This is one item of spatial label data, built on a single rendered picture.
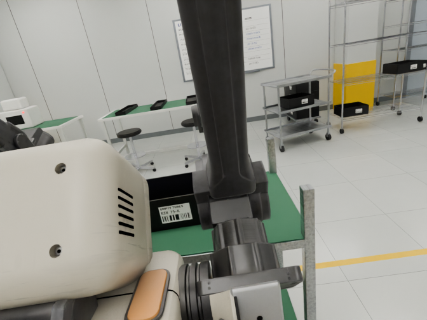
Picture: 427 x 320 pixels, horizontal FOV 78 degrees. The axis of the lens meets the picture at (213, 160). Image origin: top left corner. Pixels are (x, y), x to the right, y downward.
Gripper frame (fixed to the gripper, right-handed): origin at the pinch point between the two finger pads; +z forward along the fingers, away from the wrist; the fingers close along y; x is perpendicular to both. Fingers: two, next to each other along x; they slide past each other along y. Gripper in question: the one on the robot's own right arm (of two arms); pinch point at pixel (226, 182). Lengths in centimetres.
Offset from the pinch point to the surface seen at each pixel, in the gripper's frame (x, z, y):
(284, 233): 10.5, 14.0, -13.9
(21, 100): -334, 151, 283
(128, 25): -480, 124, 118
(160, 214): -1.8, 13.0, 21.7
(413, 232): -32, 143, -133
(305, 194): 7.6, 0.1, -18.9
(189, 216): -0.8, 15.0, 13.1
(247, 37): -448, 169, -94
